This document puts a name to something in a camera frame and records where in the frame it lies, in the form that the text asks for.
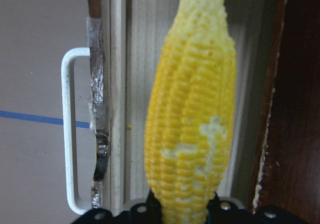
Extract yellow corn cob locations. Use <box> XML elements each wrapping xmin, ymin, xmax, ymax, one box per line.
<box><xmin>144</xmin><ymin>0</ymin><xmax>236</xmax><ymax>223</ymax></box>

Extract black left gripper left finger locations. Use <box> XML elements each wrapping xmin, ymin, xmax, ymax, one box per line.
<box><xmin>73</xmin><ymin>191</ymin><xmax>162</xmax><ymax>223</ymax></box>

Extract dark wooden drawer box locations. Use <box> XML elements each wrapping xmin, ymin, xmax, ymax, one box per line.
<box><xmin>247</xmin><ymin>0</ymin><xmax>320</xmax><ymax>223</ymax></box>

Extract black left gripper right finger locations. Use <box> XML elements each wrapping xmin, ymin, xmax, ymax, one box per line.
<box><xmin>207</xmin><ymin>193</ymin><xmax>307</xmax><ymax>224</ymax></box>

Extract wooden drawer with white handle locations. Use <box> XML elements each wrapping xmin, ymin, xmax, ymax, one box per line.
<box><xmin>61</xmin><ymin>0</ymin><xmax>276</xmax><ymax>215</ymax></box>

